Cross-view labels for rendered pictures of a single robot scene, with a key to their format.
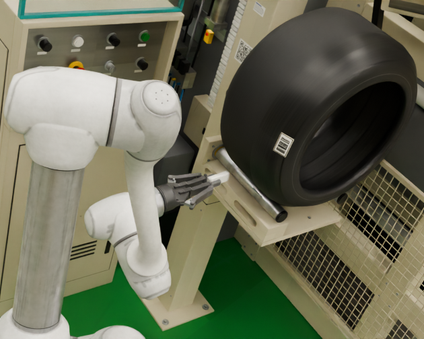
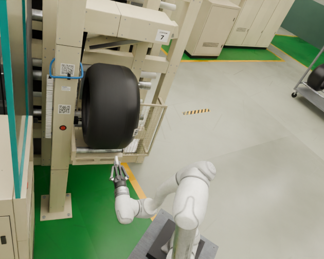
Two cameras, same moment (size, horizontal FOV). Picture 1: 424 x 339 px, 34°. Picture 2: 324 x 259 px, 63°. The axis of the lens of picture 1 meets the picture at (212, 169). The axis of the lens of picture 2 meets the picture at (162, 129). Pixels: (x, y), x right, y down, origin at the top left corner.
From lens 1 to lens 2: 152 cm
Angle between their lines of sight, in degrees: 58
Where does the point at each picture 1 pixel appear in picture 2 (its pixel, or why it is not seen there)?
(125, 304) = (50, 227)
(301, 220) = not seen: hidden behind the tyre
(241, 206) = (101, 159)
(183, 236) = (59, 186)
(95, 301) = (42, 240)
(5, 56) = (8, 219)
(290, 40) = (111, 96)
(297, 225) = not seen: hidden behind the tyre
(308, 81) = (133, 106)
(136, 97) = (211, 176)
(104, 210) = (128, 211)
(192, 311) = (67, 201)
